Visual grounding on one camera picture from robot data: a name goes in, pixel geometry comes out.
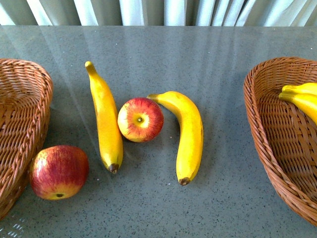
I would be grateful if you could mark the red yellow apple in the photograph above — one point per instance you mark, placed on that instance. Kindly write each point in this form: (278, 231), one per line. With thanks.
(140, 120)

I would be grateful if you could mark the curved yellow banana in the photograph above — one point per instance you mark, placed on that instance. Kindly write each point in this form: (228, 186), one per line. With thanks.
(191, 141)

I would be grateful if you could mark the long straight yellow banana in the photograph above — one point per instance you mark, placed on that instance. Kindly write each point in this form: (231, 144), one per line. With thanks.
(109, 136)

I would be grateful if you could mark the dark red apple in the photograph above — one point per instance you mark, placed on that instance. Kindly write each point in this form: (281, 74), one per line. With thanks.
(58, 172)

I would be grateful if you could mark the right brown wicker basket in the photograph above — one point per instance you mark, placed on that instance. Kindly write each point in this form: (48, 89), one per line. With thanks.
(285, 138)

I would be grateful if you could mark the brown wicker basket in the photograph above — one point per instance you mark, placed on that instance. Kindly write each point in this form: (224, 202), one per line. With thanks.
(26, 92)
(285, 138)

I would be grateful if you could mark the left brown wicker basket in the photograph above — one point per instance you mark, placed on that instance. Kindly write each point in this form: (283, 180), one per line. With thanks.
(26, 92)

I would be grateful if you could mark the lower banana in basket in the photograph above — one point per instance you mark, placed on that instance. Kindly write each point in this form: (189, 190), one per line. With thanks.
(305, 102)

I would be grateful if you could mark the banana in basket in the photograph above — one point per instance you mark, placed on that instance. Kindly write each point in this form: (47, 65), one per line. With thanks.
(305, 102)
(306, 88)

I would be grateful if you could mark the upper banana in basket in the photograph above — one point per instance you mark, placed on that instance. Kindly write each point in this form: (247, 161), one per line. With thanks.
(306, 88)

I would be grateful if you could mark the white pleated curtain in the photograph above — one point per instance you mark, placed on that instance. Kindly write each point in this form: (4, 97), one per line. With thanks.
(267, 13)

